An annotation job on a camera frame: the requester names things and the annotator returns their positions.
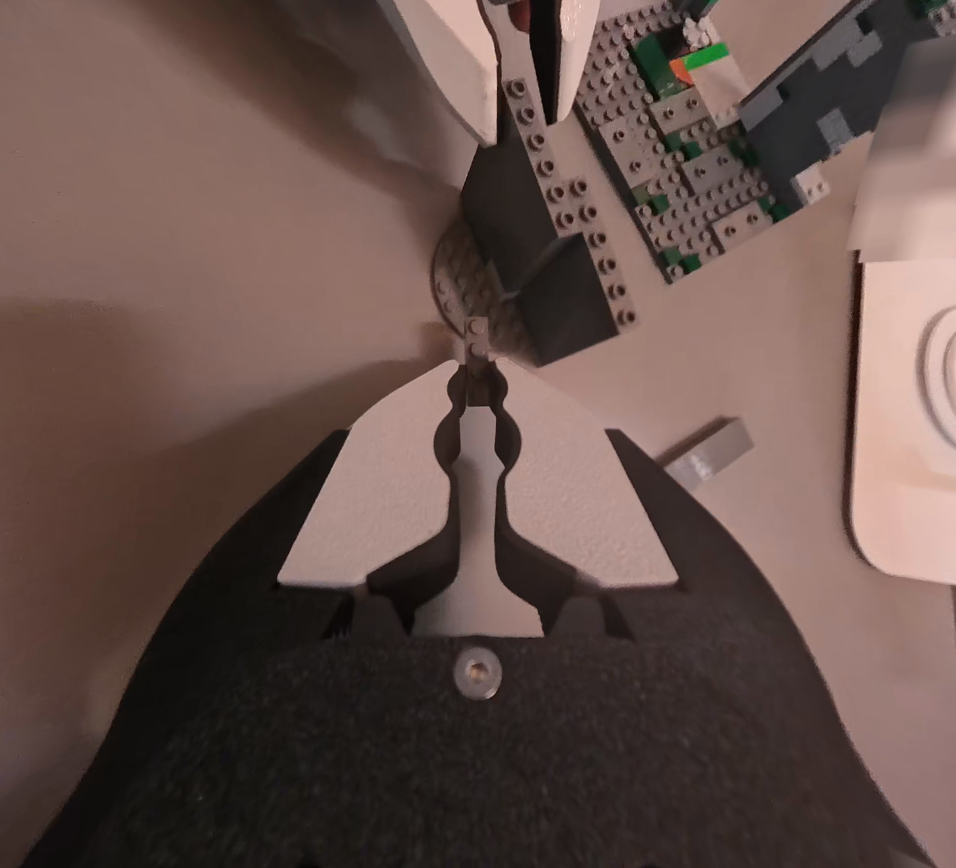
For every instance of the grey brick assembly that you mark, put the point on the grey brick assembly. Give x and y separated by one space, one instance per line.
515 211

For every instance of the white moulded tray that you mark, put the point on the white moulded tray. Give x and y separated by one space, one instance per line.
889 435

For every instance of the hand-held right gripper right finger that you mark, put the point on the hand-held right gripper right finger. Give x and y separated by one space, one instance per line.
582 495

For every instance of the plain grey brick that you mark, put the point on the plain grey brick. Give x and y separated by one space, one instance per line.
706 454

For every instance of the small grey plate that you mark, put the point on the small grey plate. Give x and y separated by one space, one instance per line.
476 345

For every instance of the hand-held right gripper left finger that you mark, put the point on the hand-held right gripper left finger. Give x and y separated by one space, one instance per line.
373 495

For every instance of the grey baseplate with green bricks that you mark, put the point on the grey baseplate with green bricks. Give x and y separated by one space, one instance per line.
672 174

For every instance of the grey brick castle wall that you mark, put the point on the grey brick castle wall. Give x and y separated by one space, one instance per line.
821 84

